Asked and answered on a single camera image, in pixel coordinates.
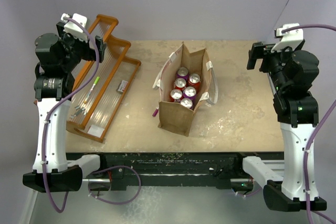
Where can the brown canvas tote bag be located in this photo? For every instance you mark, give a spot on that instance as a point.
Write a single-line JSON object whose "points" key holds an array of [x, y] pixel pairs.
{"points": [[174, 117]]}

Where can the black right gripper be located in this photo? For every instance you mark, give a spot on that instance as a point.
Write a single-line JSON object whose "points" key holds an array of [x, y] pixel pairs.
{"points": [[257, 52]]}

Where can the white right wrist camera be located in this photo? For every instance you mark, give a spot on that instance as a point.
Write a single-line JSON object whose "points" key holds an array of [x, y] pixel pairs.
{"points": [[289, 37]]}

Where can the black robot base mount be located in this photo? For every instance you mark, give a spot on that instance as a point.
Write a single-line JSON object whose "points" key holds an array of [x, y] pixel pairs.
{"points": [[222, 170]]}

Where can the small purple marker pen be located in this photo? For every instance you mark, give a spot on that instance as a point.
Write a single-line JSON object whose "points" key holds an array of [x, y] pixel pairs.
{"points": [[155, 111]]}

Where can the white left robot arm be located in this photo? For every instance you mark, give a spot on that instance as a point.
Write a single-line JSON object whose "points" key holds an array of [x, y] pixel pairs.
{"points": [[58, 55]]}

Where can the aluminium front rail frame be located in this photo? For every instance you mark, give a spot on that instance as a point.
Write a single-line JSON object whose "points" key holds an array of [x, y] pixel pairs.
{"points": [[160, 205]]}

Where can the orange wooden framed tray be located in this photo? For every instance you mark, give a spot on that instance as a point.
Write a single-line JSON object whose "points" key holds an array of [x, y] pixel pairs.
{"points": [[104, 101]]}

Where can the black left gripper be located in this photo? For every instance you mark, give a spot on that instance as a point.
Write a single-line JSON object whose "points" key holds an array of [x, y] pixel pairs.
{"points": [[90, 53]]}

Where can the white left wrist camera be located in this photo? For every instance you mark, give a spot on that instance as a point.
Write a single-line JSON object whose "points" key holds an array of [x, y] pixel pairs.
{"points": [[73, 29]]}

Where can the purple soda can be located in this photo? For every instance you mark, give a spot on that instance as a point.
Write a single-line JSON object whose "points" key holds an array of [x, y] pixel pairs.
{"points": [[190, 93], [188, 103], [183, 73]]}

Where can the small grey metal clips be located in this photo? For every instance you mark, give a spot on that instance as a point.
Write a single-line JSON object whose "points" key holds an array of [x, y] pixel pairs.
{"points": [[79, 110]]}

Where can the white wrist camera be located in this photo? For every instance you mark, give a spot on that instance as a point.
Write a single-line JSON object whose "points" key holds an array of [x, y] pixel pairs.
{"points": [[289, 37], [73, 29]]}

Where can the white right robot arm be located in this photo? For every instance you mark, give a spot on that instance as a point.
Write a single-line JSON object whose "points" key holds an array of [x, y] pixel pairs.
{"points": [[291, 73]]}

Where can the red cola can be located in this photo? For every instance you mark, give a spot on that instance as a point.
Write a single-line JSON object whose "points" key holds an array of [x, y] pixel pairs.
{"points": [[180, 84], [176, 95], [194, 81]]}

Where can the green marker pen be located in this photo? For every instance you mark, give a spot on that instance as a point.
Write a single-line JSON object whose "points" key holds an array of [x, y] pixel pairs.
{"points": [[91, 90]]}

